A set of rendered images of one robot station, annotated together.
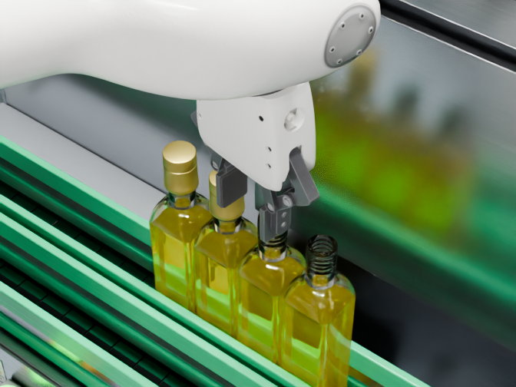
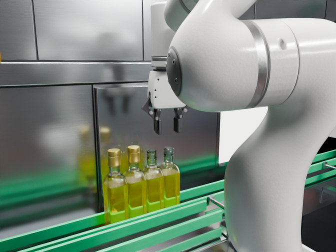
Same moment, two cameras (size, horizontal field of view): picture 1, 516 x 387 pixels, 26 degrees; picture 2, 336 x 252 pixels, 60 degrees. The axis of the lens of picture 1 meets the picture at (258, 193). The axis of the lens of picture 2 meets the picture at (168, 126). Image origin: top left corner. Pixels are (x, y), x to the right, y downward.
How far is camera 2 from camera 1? 98 cm
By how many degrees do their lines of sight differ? 66
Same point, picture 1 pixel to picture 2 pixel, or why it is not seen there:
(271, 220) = (179, 124)
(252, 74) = not seen: hidden behind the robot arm
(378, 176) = (145, 143)
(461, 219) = (170, 140)
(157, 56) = not seen: hidden behind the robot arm
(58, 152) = not seen: outside the picture
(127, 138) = (23, 221)
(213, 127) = (163, 96)
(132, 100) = (27, 196)
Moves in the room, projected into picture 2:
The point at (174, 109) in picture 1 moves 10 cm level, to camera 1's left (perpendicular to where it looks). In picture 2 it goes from (51, 184) to (24, 198)
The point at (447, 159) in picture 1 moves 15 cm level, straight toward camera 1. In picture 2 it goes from (164, 122) to (202, 127)
